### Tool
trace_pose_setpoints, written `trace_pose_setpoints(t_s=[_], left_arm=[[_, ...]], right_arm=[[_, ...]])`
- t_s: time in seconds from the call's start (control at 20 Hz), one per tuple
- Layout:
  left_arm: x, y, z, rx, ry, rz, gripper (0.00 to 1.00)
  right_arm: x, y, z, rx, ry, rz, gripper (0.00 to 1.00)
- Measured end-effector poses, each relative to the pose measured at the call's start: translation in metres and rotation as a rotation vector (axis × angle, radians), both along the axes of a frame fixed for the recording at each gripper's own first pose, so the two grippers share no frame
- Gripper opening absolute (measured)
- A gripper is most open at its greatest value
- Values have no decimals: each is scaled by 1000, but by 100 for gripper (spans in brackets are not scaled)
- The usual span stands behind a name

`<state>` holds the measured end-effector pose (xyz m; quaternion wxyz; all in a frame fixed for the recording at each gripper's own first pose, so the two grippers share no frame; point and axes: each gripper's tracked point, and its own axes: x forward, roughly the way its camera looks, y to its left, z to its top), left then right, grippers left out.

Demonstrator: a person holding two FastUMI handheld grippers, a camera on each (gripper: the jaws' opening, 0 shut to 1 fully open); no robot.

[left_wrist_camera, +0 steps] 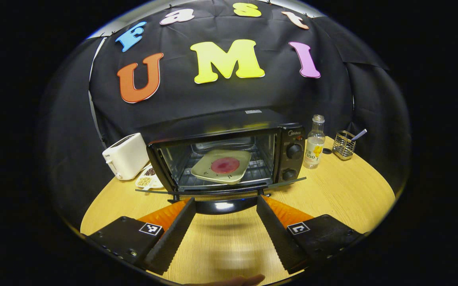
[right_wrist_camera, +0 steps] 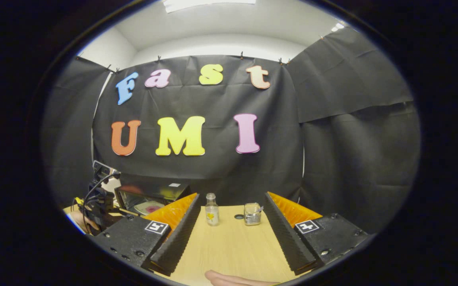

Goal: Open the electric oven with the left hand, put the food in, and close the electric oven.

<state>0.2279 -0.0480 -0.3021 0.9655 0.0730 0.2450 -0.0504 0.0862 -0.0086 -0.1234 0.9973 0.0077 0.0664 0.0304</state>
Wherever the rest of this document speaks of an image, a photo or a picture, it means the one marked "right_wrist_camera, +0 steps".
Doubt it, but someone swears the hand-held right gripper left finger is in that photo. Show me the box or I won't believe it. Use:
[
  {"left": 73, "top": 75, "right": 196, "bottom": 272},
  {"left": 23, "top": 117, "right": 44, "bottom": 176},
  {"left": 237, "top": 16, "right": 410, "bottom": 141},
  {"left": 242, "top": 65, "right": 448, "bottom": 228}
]
[{"left": 94, "top": 193, "right": 202, "bottom": 276}]

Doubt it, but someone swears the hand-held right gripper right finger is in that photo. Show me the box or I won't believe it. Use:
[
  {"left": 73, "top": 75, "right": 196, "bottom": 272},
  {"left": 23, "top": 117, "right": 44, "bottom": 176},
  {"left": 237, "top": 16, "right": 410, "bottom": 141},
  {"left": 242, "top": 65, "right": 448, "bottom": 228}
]
[{"left": 264, "top": 191, "right": 371, "bottom": 276}]

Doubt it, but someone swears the cream square plate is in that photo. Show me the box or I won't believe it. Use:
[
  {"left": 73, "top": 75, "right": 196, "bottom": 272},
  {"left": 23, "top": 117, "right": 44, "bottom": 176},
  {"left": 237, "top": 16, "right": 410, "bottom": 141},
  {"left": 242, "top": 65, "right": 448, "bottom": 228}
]
[{"left": 134, "top": 201, "right": 165, "bottom": 215}]

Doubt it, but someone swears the black electric oven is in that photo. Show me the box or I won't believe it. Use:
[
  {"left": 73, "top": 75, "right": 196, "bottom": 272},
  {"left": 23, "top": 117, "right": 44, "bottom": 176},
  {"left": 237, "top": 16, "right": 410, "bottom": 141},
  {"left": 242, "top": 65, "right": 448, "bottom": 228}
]
[{"left": 114, "top": 182, "right": 192, "bottom": 217}]

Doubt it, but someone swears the clear glass bottle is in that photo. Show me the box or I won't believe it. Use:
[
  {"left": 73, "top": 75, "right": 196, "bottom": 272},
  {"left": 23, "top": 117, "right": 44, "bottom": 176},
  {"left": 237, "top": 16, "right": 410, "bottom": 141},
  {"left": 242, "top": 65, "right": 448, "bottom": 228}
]
[{"left": 205, "top": 193, "right": 220, "bottom": 227}]

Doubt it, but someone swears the ceiling light panel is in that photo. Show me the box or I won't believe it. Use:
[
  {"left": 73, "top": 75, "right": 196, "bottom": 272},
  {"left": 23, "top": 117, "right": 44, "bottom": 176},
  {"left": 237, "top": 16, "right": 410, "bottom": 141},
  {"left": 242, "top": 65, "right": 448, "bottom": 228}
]
[{"left": 163, "top": 0, "right": 256, "bottom": 13}]

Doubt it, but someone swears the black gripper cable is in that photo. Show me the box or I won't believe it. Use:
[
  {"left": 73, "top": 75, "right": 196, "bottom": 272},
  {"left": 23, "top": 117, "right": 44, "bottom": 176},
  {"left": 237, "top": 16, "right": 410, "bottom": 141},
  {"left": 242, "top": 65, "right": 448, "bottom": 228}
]
[{"left": 82, "top": 172, "right": 120, "bottom": 235}]

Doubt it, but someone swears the metal wire basket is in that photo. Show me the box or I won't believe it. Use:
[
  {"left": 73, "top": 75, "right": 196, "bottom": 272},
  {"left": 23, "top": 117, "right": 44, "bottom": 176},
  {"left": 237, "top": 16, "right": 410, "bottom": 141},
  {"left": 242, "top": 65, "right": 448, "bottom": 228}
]
[{"left": 244, "top": 203, "right": 262, "bottom": 226}]

